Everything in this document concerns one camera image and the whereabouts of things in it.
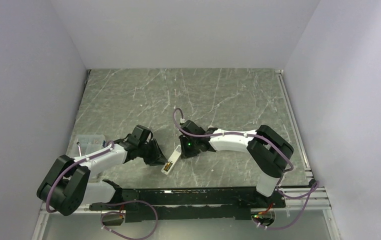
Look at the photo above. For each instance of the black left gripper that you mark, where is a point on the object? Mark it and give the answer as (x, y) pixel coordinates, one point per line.
(153, 161)

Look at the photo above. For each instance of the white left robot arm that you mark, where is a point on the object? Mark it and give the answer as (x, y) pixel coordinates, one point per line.
(67, 185)

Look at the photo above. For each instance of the clear plastic storage box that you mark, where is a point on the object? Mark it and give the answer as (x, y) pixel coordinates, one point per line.
(89, 143)

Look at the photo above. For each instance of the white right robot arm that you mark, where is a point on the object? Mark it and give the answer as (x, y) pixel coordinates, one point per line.
(270, 151)

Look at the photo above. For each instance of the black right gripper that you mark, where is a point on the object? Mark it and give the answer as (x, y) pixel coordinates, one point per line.
(185, 153)

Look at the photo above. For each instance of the orange AAA battery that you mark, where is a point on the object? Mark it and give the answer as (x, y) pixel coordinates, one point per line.
(167, 166)

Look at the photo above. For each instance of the silver wrench in box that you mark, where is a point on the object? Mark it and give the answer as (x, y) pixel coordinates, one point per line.
(78, 144)

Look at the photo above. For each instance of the white remote control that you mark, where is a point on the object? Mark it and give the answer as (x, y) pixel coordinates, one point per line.
(174, 157)

